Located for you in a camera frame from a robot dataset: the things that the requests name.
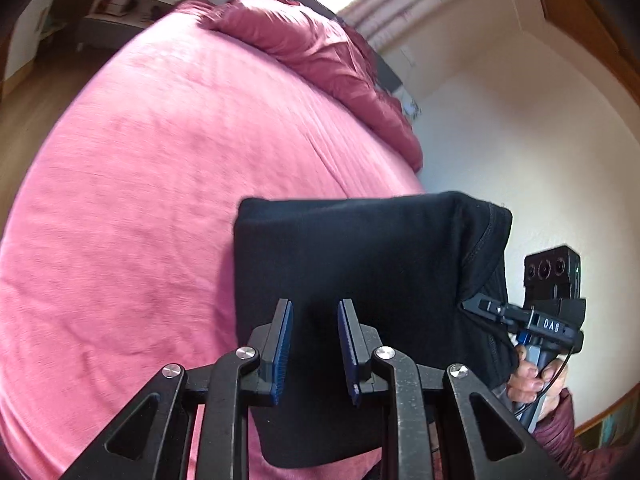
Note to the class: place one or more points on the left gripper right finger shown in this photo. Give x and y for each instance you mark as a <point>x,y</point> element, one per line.
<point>436,421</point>

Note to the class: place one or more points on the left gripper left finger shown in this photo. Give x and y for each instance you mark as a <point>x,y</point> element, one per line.
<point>193,419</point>

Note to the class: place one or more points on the black pants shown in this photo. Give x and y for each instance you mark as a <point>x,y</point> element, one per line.
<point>406,263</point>

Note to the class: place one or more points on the right hand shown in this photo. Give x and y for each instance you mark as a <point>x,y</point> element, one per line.
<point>527,381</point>

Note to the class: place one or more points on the maroon jacket sleeve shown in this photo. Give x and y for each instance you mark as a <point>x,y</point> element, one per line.
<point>556,435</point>

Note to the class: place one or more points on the pink bed blanket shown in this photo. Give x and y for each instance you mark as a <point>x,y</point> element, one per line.
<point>116,258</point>

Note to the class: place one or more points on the dark red duvet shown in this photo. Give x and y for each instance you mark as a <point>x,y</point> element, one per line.
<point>380,111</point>

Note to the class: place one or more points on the white low shelf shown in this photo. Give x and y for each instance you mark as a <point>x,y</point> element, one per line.
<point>110,24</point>

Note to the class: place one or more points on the black camera box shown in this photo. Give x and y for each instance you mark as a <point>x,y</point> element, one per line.
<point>552,274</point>

